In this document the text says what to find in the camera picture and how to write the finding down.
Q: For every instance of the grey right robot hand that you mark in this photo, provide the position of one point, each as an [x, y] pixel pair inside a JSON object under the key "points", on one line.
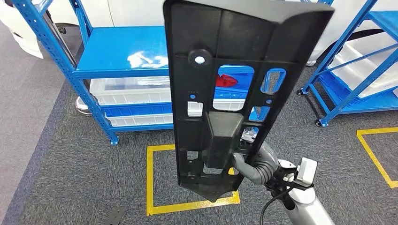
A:
{"points": [[264, 167]]}

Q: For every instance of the black plastic licence plate bracket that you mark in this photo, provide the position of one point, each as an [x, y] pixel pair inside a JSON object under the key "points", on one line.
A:
{"points": [[248, 31]]}

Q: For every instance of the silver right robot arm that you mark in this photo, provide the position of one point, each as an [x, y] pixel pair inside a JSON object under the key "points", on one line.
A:
{"points": [[307, 211]]}

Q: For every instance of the blue metal shelf rack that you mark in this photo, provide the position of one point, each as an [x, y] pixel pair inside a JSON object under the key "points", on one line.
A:
{"points": [[124, 46], [342, 99]]}

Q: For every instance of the black robot body part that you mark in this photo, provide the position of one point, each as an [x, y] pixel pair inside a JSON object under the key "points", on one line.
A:
{"points": [[114, 217]]}

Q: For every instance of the red car tail lamp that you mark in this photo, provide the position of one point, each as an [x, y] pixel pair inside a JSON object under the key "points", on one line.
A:
{"points": [[225, 80]]}

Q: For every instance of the yellow floor tape square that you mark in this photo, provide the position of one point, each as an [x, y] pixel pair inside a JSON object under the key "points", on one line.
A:
{"points": [[150, 180]]}

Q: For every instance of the chrome round stand base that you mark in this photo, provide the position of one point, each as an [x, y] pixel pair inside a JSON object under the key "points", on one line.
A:
{"points": [[83, 107]]}

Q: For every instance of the white car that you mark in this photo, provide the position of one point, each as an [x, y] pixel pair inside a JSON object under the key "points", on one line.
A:
{"points": [[130, 12]]}

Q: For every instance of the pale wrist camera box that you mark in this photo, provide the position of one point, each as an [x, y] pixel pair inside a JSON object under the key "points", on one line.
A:
{"points": [[306, 172]]}

